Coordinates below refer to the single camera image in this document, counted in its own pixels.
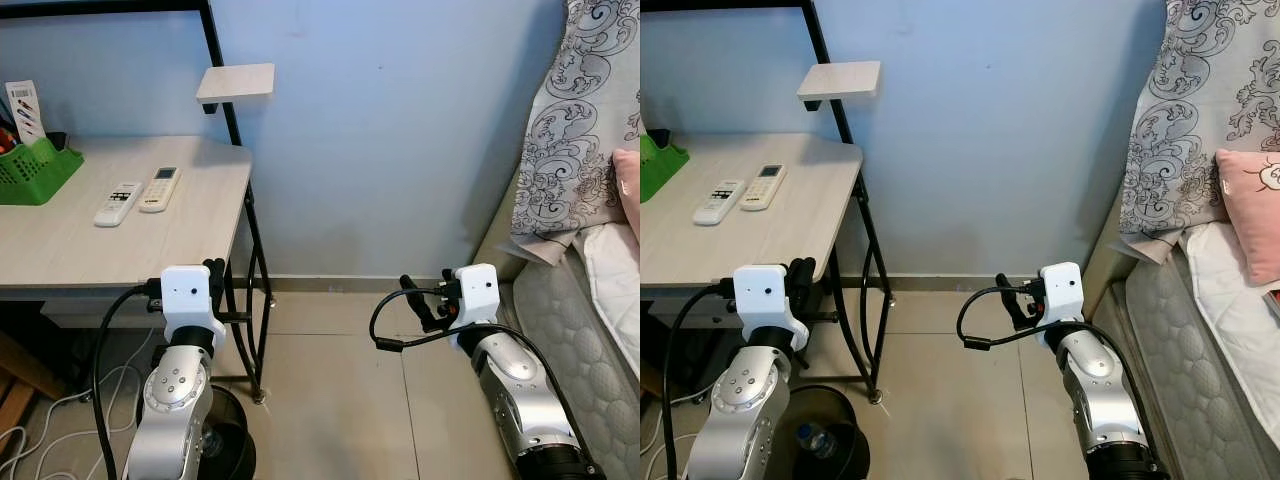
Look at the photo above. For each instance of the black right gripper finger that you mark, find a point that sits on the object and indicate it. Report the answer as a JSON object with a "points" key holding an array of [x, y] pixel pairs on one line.
{"points": [[416, 302], [1010, 300]]}

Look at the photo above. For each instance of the clear plastic water bottle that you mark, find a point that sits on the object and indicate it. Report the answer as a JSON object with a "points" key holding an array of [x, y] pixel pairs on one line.
{"points": [[815, 440]]}

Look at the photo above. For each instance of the pink pillow with cartoon print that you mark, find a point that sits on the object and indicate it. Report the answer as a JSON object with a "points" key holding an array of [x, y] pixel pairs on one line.
{"points": [[1250, 210], [628, 190]]}

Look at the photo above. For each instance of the cream remote with display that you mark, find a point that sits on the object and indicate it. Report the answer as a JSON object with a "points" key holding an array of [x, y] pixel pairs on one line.
{"points": [[764, 186], [160, 188]]}

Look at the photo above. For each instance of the white remote with black buttons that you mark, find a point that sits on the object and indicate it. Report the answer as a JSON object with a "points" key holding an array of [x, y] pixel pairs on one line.
{"points": [[718, 202], [118, 203]]}

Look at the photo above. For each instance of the light grey drawer box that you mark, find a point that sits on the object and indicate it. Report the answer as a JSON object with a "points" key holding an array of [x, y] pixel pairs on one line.
{"points": [[90, 312], [690, 312]]}

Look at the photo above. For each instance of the grey quilted mattress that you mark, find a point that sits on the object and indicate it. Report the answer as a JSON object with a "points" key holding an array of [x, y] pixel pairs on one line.
{"points": [[1170, 360], [580, 350]]}

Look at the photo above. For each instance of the round black waste bin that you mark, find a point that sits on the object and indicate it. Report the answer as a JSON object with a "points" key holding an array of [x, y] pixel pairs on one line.
{"points": [[235, 440], [845, 425]]}

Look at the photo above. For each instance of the white quilted mattress pad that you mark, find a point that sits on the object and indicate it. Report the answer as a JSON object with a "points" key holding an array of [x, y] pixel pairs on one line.
{"points": [[1230, 320], [615, 280]]}

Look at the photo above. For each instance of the green plastic basket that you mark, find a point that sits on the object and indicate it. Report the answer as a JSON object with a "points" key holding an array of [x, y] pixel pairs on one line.
{"points": [[35, 180], [660, 170]]}

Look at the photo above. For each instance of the small light wood shelf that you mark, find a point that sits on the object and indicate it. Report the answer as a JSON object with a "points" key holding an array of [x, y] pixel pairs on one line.
{"points": [[840, 80], [235, 82]]}

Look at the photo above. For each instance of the wooden slatted rack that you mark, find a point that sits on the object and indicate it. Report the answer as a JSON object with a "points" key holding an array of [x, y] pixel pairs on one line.
{"points": [[25, 370]]}

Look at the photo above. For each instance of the grey floral printed headboard cushion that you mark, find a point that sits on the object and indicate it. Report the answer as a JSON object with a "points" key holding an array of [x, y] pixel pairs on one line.
{"points": [[580, 120], [1200, 100]]}

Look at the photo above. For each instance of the white printed card package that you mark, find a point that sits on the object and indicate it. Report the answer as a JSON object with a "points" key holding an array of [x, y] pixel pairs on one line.
{"points": [[25, 110]]}

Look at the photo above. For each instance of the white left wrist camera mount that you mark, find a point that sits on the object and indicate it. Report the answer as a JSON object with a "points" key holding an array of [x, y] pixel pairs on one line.
{"points": [[190, 295], [765, 295]]}

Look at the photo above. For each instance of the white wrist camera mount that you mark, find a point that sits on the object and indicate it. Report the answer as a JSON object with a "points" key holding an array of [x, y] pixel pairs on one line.
{"points": [[478, 292], [765, 295], [1065, 292], [190, 295]]}

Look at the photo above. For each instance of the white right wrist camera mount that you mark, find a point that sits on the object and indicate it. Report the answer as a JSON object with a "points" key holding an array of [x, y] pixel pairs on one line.
{"points": [[478, 292], [1065, 292]]}

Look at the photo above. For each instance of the light wood desk black frame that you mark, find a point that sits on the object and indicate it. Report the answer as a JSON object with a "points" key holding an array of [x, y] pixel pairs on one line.
{"points": [[100, 240], [760, 240]]}

